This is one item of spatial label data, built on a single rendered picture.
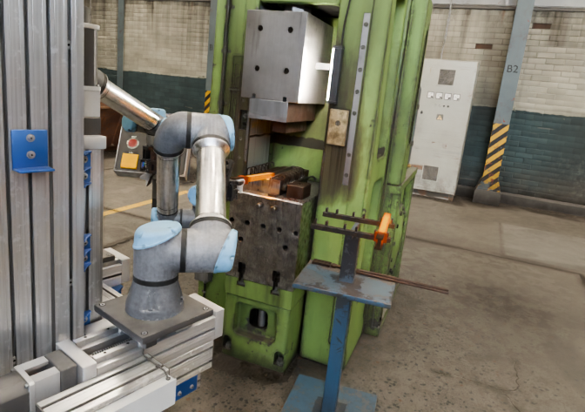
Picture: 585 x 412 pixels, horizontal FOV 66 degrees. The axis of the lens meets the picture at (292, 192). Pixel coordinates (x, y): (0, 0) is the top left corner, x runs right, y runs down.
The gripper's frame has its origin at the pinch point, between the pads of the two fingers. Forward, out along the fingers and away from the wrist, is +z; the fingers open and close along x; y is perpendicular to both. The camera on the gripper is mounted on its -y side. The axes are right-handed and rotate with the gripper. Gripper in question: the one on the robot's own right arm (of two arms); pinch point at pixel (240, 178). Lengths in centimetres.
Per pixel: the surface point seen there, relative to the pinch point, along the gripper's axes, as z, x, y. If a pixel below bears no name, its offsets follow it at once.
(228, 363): 20, -9, 101
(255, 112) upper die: 26.4, -8.1, -28.1
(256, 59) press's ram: 26, -9, -53
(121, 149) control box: 4, -68, -4
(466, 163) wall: 619, 97, 30
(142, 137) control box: 10, -61, -11
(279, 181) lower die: 27.4, 6.8, 3.5
